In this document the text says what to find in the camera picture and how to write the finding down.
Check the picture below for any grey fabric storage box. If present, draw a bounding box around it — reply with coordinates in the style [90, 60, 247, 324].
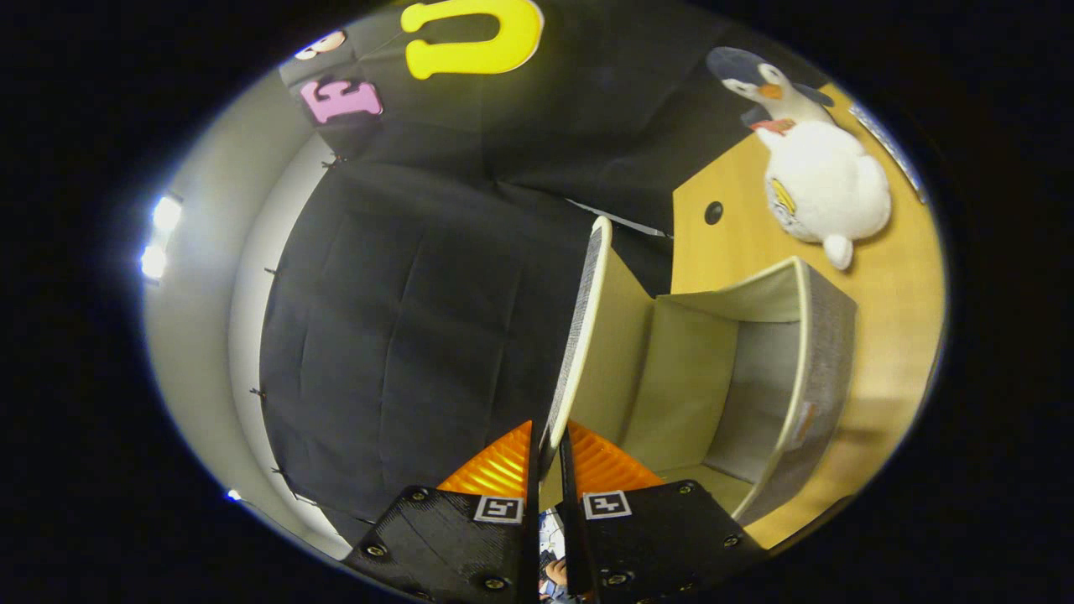
[541, 216, 858, 528]

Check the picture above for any white penguin plush toy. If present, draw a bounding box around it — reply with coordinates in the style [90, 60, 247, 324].
[706, 46, 892, 271]

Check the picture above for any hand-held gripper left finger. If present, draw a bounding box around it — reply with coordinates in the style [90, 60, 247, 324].
[344, 421, 540, 604]

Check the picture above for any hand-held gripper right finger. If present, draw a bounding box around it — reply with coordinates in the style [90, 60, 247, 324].
[559, 421, 769, 604]

